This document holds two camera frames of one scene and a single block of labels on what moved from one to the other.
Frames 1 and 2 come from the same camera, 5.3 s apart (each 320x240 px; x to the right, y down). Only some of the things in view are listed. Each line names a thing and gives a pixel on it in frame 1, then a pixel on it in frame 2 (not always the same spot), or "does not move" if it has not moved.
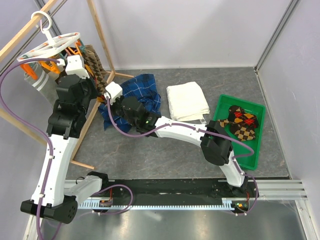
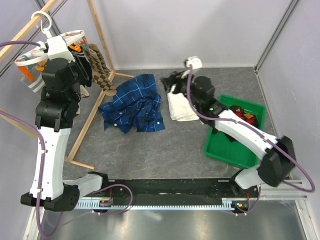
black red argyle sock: (101, 98) → (170, 80)
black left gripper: (91, 82) → (78, 66)
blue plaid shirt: (143, 86) does not move
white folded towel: (187, 102) does not move
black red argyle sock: (236, 116) does not move
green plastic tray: (224, 104) does not move
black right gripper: (113, 104) → (183, 77)
